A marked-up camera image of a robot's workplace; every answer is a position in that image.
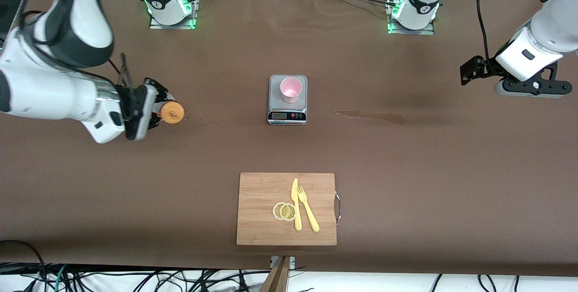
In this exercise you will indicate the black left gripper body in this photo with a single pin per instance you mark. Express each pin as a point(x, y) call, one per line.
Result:
point(484, 68)

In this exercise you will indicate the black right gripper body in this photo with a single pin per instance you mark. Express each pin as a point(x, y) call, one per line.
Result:
point(134, 101)

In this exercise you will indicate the translucent sauce bottle orange cap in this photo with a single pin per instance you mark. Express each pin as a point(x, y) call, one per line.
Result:
point(172, 112)

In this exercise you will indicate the pink plastic cup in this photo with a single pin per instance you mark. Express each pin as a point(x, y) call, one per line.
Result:
point(291, 89)

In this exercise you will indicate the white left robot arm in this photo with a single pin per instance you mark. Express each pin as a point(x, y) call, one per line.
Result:
point(551, 30)

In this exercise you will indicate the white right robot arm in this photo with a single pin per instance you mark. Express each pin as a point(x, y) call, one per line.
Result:
point(45, 89)

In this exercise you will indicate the brown table mat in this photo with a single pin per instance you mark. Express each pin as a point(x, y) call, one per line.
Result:
point(135, 192)

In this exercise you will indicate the wooden cutting board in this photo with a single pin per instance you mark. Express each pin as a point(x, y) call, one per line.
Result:
point(257, 201)

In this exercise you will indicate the silver digital kitchen scale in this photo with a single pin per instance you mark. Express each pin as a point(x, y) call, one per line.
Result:
point(287, 117)

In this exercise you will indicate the lemon slice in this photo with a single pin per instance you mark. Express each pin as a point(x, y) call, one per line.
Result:
point(288, 212)
point(276, 211)

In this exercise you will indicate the yellow plastic knife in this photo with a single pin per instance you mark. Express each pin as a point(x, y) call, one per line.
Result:
point(295, 192)

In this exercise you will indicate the yellow plastic fork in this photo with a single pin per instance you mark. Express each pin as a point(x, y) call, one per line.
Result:
point(311, 220)

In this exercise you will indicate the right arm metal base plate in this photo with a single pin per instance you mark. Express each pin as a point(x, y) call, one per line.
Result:
point(171, 26)

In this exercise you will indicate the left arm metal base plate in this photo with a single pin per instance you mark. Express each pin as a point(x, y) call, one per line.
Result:
point(411, 31)

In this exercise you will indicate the small metal bracket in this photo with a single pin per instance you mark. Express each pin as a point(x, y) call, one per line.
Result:
point(292, 261)

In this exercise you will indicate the brown wooden post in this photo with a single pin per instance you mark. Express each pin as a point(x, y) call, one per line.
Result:
point(277, 278)

